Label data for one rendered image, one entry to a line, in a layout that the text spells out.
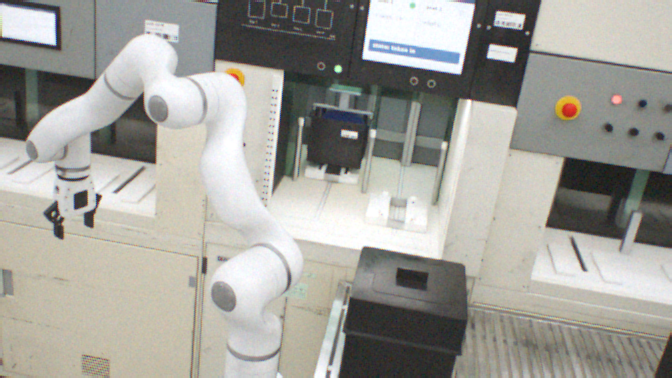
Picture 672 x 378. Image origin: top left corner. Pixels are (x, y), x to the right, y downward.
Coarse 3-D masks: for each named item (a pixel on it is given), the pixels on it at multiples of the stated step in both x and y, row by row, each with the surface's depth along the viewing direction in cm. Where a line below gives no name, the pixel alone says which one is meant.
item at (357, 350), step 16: (352, 336) 167; (352, 352) 168; (368, 352) 168; (384, 352) 167; (400, 352) 166; (416, 352) 166; (432, 352) 165; (352, 368) 170; (368, 368) 169; (384, 368) 169; (400, 368) 168; (416, 368) 167; (432, 368) 167; (448, 368) 166
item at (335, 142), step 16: (352, 112) 263; (368, 112) 263; (320, 128) 258; (336, 128) 257; (352, 128) 256; (368, 128) 269; (320, 144) 260; (336, 144) 259; (352, 144) 259; (320, 160) 263; (336, 160) 262; (352, 160) 261
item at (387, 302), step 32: (384, 256) 183; (416, 256) 186; (352, 288) 166; (384, 288) 168; (416, 288) 170; (448, 288) 172; (352, 320) 164; (384, 320) 163; (416, 320) 162; (448, 320) 160; (448, 352) 163
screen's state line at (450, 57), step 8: (376, 40) 191; (368, 48) 193; (376, 48) 192; (384, 48) 192; (392, 48) 192; (400, 48) 191; (408, 48) 191; (416, 48) 191; (424, 48) 190; (432, 48) 190; (408, 56) 192; (416, 56) 192; (424, 56) 191; (432, 56) 191; (440, 56) 191; (448, 56) 190; (456, 56) 190; (456, 64) 191
